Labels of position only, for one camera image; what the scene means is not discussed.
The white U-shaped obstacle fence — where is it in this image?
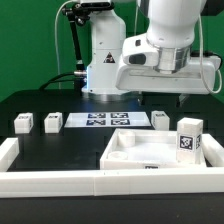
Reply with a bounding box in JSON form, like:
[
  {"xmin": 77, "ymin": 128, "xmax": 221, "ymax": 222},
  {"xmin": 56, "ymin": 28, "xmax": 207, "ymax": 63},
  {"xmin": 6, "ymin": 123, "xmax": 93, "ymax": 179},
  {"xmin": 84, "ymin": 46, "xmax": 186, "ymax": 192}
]
[{"xmin": 0, "ymin": 138, "xmax": 224, "ymax": 198}]

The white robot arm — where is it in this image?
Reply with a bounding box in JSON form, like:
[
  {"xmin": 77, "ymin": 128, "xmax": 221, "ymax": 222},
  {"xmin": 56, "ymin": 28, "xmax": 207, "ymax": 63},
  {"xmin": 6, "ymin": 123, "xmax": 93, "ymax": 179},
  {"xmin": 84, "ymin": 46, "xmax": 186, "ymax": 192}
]
[{"xmin": 80, "ymin": 0, "xmax": 224, "ymax": 101}]

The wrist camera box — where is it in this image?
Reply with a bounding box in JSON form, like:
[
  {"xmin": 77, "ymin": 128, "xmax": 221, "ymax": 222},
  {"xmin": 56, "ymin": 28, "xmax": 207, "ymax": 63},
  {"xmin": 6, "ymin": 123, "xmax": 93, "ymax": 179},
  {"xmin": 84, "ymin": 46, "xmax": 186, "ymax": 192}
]
[{"xmin": 122, "ymin": 34, "xmax": 159, "ymax": 66}]

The black cable bundle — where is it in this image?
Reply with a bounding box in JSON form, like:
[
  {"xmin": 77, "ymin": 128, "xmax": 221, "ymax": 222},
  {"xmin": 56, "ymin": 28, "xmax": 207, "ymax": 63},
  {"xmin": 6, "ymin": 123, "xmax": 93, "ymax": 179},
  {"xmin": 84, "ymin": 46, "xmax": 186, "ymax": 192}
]
[{"xmin": 38, "ymin": 71, "xmax": 88, "ymax": 91}]

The white marker sheet with tags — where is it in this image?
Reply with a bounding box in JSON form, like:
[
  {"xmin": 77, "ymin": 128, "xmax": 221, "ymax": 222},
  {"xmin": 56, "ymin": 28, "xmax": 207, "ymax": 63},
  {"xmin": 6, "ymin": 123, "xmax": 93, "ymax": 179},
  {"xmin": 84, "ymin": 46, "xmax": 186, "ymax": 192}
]
[{"xmin": 65, "ymin": 112, "xmax": 151, "ymax": 128}]

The white square table top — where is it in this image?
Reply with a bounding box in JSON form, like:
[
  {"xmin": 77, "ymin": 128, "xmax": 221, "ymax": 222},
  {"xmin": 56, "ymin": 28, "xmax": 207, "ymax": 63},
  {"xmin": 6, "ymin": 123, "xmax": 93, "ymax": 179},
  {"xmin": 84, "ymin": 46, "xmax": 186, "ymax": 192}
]
[{"xmin": 100, "ymin": 129, "xmax": 206, "ymax": 170}]

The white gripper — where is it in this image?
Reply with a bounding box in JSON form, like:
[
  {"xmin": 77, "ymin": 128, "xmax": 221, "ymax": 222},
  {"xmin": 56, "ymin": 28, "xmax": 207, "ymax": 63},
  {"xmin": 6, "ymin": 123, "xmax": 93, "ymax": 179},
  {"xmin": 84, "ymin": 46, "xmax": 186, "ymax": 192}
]
[{"xmin": 116, "ymin": 56, "xmax": 220, "ymax": 108}]

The white cable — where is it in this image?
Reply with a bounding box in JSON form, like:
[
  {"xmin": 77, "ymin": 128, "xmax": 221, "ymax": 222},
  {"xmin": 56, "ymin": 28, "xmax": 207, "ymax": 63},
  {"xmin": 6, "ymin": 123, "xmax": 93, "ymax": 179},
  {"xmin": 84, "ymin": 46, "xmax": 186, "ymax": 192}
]
[{"xmin": 54, "ymin": 0, "xmax": 79, "ymax": 89}]

